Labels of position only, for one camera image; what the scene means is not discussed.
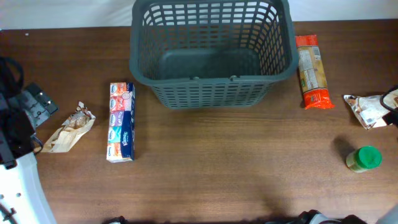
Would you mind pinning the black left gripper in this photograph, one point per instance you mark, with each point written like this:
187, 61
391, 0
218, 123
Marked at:
37, 102

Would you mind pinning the beige clear snack bag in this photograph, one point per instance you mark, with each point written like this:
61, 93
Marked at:
369, 110

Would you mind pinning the green lid spice jar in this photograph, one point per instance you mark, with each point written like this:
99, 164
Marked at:
364, 159

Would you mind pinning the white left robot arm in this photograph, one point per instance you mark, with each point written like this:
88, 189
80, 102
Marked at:
22, 196

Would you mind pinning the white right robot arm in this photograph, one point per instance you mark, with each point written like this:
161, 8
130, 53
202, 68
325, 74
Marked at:
344, 148

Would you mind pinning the crumpled brown snack bag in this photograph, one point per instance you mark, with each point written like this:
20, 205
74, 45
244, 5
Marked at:
76, 125

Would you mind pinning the red brown biscuit packet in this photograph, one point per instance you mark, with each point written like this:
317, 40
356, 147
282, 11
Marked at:
312, 74

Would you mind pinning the blue Kleenex tissue multipack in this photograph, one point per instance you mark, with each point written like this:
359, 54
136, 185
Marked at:
121, 132

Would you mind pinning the grey plastic lattice basket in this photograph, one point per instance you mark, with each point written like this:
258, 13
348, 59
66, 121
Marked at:
211, 53

